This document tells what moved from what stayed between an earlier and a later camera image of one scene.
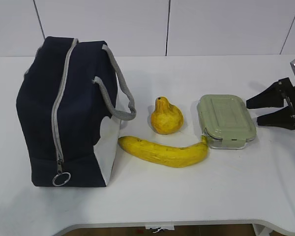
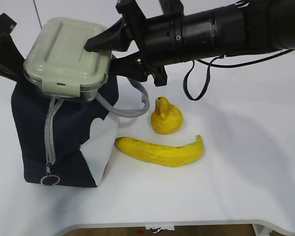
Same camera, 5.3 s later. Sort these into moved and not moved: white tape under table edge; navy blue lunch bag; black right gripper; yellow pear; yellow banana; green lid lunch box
Moved: black right gripper; green lid lunch box; navy blue lunch bag
Not moved: yellow pear; yellow banana; white tape under table edge
